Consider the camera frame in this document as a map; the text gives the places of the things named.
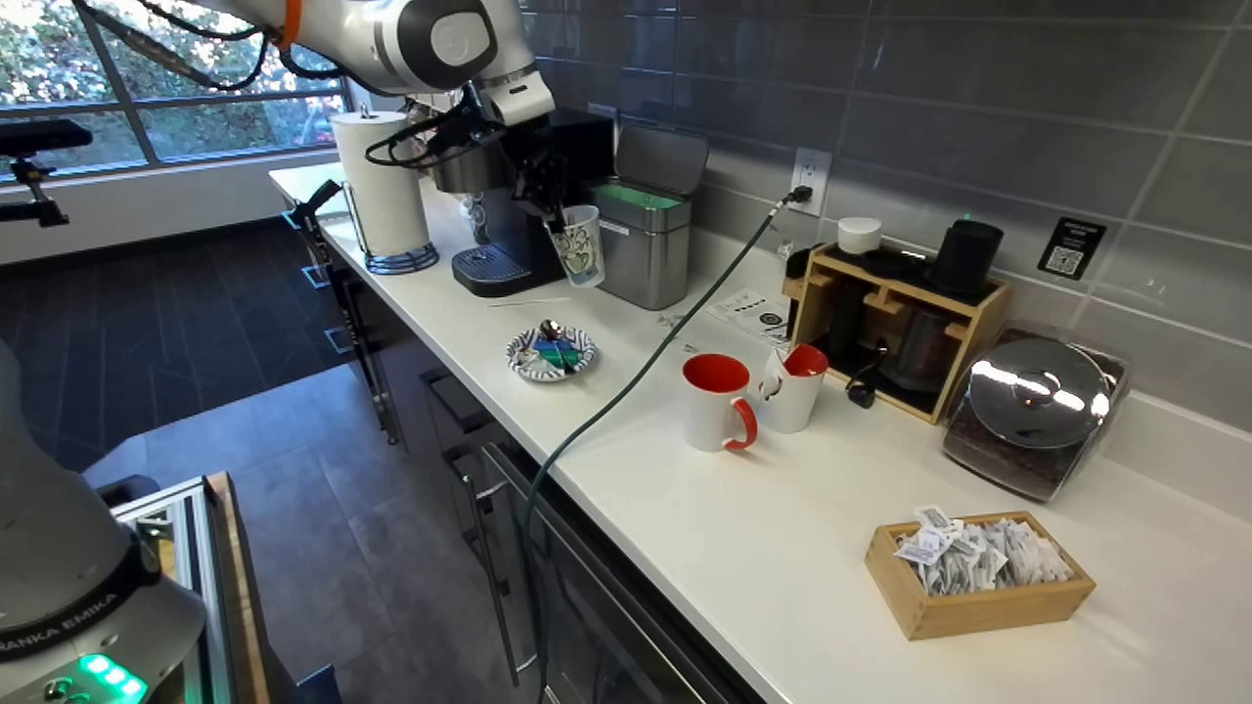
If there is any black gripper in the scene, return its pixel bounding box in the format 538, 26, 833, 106
445, 113, 614, 217

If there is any patterned paper coffee cup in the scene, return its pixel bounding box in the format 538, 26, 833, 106
556, 203, 607, 286

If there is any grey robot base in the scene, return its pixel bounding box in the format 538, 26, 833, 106
0, 345, 208, 704

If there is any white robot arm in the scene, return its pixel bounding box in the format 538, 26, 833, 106
191, 0, 593, 217

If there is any black coffee machine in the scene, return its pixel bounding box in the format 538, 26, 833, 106
434, 157, 560, 297

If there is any white small cup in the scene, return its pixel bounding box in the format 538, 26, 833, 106
838, 217, 881, 252

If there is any wooden coffee organizer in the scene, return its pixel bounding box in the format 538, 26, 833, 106
782, 247, 1010, 422

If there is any steel countertop bin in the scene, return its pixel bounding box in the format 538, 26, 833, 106
595, 123, 709, 310

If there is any white paper towel roll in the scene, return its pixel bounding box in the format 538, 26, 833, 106
333, 108, 439, 277

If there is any blue patterned paper plate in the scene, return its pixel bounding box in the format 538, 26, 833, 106
507, 320, 595, 384

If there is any white mug red interior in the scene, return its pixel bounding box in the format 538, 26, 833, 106
760, 345, 830, 435

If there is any dark drawer cabinet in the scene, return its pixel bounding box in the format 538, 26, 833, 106
303, 217, 538, 685

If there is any black cylinder canister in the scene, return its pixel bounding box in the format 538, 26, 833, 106
927, 217, 1003, 297

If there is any wooden box of sachets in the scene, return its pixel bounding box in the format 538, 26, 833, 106
867, 508, 1096, 640

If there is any blue green power cable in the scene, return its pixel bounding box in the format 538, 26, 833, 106
514, 183, 813, 696

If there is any white wall outlet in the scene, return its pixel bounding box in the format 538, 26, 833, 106
792, 148, 833, 215

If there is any black wall sign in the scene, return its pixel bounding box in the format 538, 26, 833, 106
1043, 215, 1108, 281

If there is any aluminium frame cart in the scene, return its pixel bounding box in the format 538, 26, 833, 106
113, 474, 278, 704

